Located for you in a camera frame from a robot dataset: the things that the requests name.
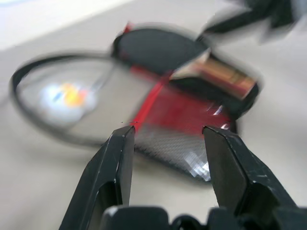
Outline white fluffy plush zipper charm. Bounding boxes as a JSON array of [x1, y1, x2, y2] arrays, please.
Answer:
[[39, 80, 99, 123]]

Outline black and red paddle case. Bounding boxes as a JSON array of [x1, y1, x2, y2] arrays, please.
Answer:
[[9, 22, 264, 190]]

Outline black table tennis paddle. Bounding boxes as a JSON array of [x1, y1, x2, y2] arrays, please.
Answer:
[[117, 28, 261, 100]]

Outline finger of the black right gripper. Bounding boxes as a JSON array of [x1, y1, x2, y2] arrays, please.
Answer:
[[199, 9, 270, 35]]

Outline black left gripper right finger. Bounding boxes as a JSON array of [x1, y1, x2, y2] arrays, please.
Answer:
[[202, 126, 298, 217]]

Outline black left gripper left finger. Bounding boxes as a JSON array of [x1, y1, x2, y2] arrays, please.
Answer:
[[59, 125, 136, 230]]

